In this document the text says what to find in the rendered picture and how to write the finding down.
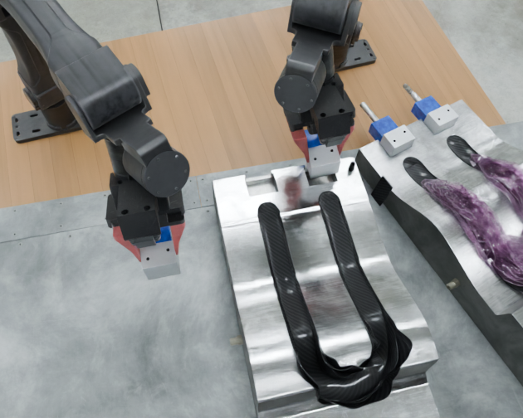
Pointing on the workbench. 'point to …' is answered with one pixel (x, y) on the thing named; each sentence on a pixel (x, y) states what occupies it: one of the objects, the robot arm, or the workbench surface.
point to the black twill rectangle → (382, 191)
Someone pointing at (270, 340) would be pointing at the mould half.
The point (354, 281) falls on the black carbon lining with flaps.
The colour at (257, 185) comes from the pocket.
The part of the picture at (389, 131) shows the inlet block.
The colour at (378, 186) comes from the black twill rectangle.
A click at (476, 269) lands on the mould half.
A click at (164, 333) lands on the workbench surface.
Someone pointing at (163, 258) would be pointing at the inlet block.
